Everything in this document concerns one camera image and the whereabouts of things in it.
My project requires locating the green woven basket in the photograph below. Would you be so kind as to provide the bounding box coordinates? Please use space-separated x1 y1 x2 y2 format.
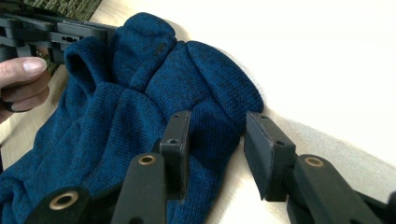
22 0 104 21

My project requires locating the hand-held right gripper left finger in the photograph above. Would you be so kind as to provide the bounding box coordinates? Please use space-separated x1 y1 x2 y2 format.
110 110 191 224

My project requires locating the dark blue knitted sweater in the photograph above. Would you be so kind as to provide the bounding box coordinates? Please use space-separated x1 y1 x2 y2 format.
0 12 265 224

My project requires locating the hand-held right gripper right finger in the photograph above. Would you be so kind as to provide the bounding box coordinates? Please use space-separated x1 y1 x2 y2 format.
244 112 384 224

